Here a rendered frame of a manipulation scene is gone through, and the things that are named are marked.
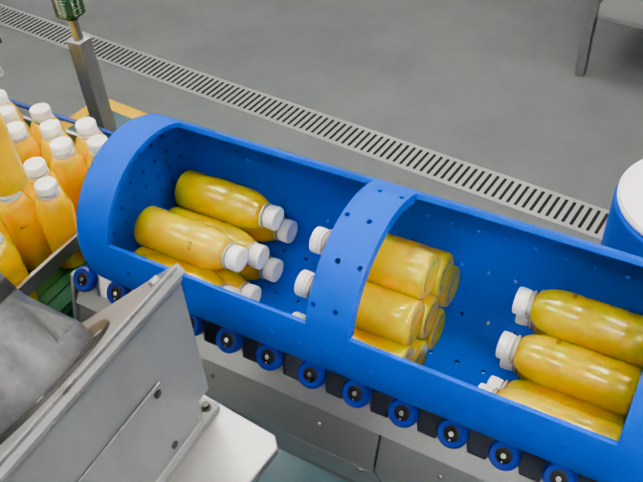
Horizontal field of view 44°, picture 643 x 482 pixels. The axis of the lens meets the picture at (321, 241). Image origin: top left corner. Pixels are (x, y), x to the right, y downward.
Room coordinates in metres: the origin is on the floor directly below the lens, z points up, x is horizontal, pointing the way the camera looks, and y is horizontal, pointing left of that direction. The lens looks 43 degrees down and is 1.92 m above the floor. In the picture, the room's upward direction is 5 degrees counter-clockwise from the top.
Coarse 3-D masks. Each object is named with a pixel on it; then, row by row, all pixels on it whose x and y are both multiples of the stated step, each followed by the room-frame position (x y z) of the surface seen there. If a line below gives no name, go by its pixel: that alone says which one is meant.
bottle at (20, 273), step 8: (0, 240) 0.98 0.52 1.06; (8, 240) 0.99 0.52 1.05; (0, 248) 0.97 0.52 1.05; (8, 248) 0.97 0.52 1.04; (16, 248) 0.99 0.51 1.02; (0, 256) 0.96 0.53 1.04; (8, 256) 0.96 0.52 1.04; (16, 256) 0.98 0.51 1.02; (0, 264) 0.95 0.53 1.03; (8, 264) 0.96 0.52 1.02; (16, 264) 0.97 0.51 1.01; (24, 264) 0.99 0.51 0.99; (0, 272) 0.95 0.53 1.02; (8, 272) 0.95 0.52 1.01; (16, 272) 0.96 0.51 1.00; (24, 272) 0.98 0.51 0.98; (16, 280) 0.96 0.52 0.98; (32, 296) 0.97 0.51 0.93
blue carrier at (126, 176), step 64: (128, 128) 1.01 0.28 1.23; (192, 128) 1.03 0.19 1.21; (128, 192) 1.00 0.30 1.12; (320, 192) 0.99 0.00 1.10; (384, 192) 0.82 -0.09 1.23; (128, 256) 0.85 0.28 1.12; (320, 256) 0.95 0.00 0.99; (512, 256) 0.82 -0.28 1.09; (576, 256) 0.76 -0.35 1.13; (640, 256) 0.69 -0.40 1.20; (256, 320) 0.73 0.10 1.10; (320, 320) 0.68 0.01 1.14; (448, 320) 0.80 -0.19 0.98; (512, 320) 0.77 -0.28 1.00; (384, 384) 0.63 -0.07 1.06; (448, 384) 0.58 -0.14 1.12; (640, 384) 0.51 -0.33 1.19; (576, 448) 0.49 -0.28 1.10; (640, 448) 0.46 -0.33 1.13
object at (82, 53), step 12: (84, 36) 1.57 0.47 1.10; (72, 48) 1.55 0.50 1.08; (84, 48) 1.55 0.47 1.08; (84, 60) 1.54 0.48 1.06; (96, 60) 1.57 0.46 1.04; (84, 72) 1.54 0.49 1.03; (96, 72) 1.56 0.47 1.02; (84, 84) 1.55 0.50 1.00; (96, 84) 1.55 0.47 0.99; (84, 96) 1.56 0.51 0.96; (96, 96) 1.54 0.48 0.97; (96, 108) 1.54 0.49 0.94; (108, 108) 1.56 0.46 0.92; (96, 120) 1.55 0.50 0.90; (108, 120) 1.56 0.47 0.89
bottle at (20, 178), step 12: (0, 120) 1.03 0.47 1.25; (0, 132) 1.02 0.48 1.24; (0, 144) 1.02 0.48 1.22; (12, 144) 1.04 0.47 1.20; (0, 156) 1.01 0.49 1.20; (12, 156) 1.03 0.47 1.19; (0, 168) 1.01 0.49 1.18; (12, 168) 1.02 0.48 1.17; (0, 180) 1.01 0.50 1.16; (12, 180) 1.01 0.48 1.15; (24, 180) 1.03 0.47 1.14; (0, 192) 1.01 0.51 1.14; (12, 192) 1.01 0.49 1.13
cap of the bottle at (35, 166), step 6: (30, 162) 1.16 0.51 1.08; (36, 162) 1.16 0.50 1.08; (42, 162) 1.16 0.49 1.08; (24, 168) 1.14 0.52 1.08; (30, 168) 1.14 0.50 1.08; (36, 168) 1.14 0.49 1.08; (42, 168) 1.14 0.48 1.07; (30, 174) 1.14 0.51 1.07; (36, 174) 1.14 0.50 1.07; (42, 174) 1.14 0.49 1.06
